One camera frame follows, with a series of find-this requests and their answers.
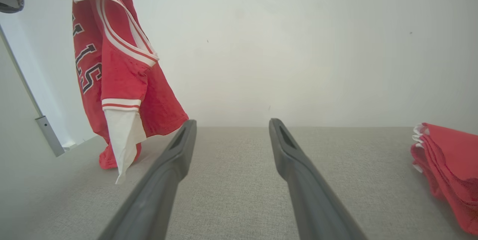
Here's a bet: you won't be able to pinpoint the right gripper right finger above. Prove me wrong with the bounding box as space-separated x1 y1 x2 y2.
269 118 368 240

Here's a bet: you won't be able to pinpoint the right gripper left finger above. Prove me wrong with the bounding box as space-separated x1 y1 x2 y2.
97 119 197 240

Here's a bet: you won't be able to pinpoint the red white basketball jersey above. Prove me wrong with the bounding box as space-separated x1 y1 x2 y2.
61 0 189 185

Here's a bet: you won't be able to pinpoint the red shorts with white stripe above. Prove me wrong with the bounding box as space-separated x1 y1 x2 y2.
410 122 478 237

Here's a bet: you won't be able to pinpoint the grey metal wall strip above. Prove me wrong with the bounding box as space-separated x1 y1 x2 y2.
0 24 66 157

